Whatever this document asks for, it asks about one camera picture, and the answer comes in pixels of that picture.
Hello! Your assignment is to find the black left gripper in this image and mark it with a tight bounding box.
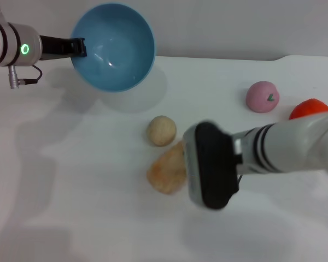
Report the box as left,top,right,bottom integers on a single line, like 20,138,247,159
39,35,88,62

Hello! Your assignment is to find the blue ceramic bowl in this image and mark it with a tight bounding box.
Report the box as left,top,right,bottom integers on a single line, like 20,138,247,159
71,3,156,93

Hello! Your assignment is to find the tan bread with brown stripes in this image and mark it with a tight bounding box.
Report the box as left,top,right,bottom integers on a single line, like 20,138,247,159
146,140,188,195

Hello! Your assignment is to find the round beige bun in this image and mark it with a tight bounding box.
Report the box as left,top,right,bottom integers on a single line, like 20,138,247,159
146,115,178,147

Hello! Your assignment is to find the pink peach toy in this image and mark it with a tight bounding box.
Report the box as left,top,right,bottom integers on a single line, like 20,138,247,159
245,81,280,114

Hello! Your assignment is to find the red bell pepper toy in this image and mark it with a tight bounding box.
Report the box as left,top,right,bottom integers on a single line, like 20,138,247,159
288,98,328,121

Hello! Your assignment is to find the silver left connector with cable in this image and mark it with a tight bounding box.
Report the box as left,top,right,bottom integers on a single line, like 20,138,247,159
7,64,43,90

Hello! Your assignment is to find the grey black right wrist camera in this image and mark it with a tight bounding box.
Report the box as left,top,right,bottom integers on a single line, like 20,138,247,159
182,121,241,211

